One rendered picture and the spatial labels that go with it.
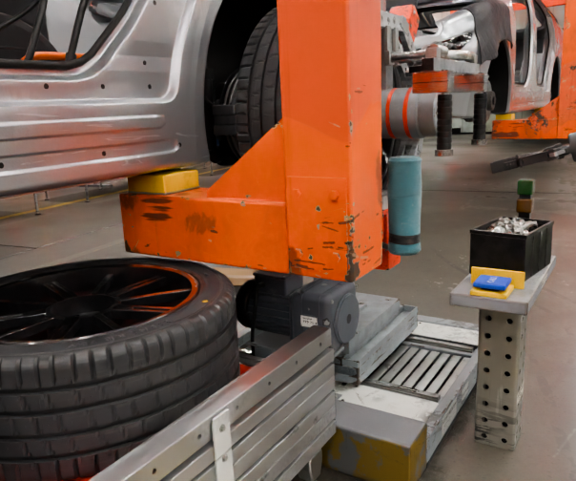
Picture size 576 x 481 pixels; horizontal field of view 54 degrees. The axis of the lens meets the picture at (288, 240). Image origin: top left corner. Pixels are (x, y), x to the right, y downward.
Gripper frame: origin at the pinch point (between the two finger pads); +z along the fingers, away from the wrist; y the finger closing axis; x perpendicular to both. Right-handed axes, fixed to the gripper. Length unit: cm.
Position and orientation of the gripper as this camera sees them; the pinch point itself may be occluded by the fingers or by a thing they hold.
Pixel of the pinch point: (504, 164)
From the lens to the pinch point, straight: 168.1
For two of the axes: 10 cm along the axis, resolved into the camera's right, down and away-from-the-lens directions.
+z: -8.5, 1.9, 5.0
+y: -4.6, 2.2, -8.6
